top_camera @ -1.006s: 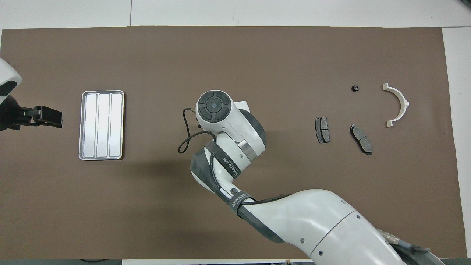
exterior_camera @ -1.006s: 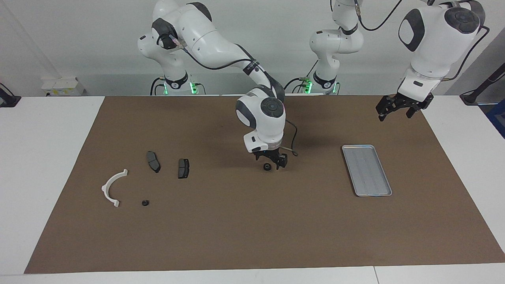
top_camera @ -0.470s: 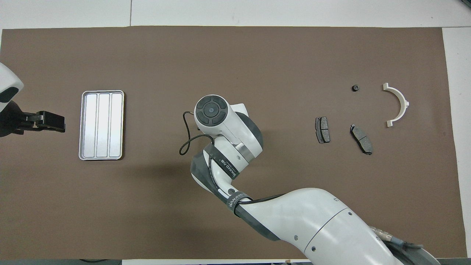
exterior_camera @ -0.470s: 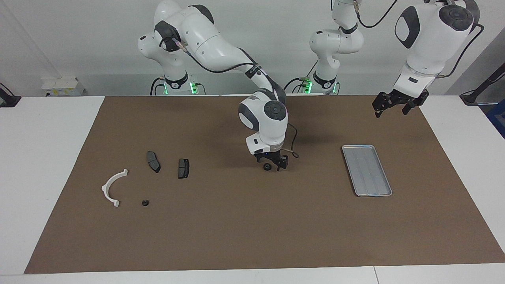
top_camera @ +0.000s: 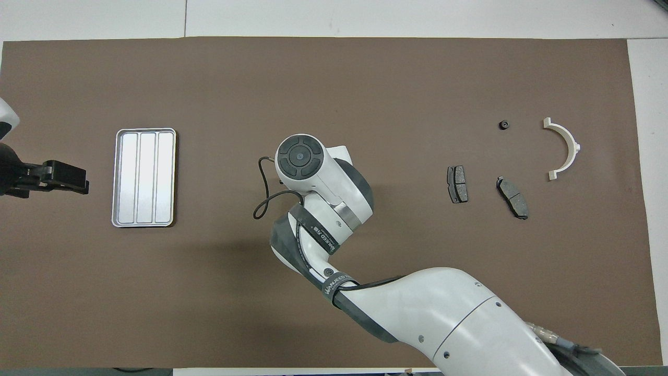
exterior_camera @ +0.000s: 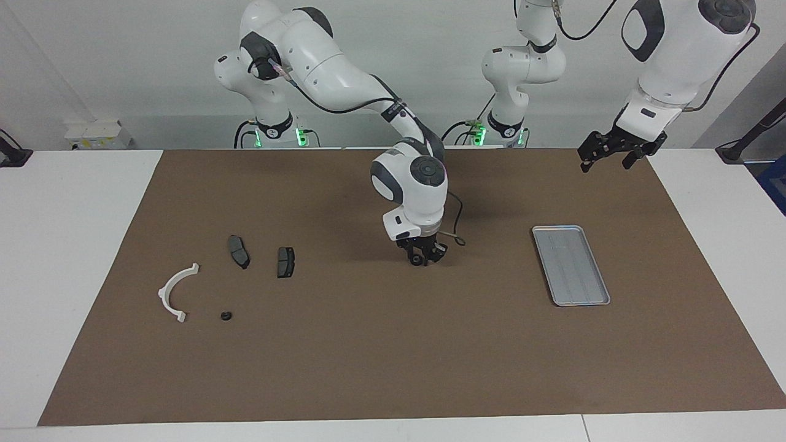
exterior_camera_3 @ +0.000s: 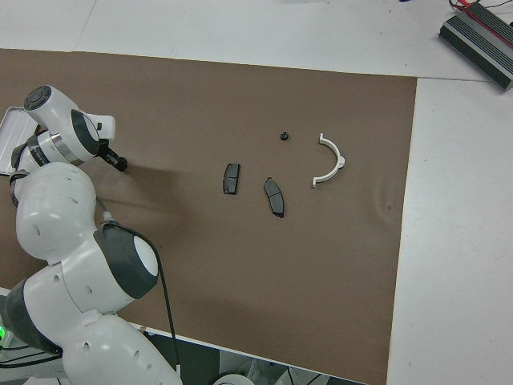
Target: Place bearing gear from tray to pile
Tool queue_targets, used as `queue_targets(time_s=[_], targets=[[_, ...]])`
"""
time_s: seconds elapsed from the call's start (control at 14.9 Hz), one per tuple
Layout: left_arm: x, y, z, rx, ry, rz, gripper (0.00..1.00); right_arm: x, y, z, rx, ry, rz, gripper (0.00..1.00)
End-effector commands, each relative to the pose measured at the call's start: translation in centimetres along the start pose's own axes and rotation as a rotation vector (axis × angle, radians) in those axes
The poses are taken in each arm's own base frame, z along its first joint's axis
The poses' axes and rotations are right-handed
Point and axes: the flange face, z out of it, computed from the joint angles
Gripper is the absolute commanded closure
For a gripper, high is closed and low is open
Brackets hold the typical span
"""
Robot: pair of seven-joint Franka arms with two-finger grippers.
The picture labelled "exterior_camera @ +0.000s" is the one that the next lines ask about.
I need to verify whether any blue crate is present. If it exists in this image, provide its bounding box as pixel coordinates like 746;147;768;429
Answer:
757;153;786;215

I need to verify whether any brown table mat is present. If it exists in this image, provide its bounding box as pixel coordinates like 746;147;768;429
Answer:
37;147;786;427

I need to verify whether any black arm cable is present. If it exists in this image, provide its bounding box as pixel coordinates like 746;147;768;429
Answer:
269;56;466;247
554;0;761;113

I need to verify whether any black base power cable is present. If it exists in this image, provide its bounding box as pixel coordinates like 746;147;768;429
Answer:
439;98;492;147
233;120;321;149

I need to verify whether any long grey brake pad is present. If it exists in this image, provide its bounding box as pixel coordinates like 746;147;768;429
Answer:
227;235;251;270

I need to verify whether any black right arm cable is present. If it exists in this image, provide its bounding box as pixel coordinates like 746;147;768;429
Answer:
269;56;466;247

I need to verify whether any black clamp mount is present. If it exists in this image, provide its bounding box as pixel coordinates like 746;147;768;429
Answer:
0;129;33;168

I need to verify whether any silver metal tray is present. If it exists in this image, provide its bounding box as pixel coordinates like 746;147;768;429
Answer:
532;225;612;307

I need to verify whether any white half ring clamp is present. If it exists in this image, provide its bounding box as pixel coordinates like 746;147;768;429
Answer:
158;263;200;324

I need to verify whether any white wall power box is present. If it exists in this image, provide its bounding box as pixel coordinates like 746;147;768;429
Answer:
64;120;133;150

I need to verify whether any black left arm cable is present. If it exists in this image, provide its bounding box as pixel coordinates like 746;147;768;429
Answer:
554;0;761;113

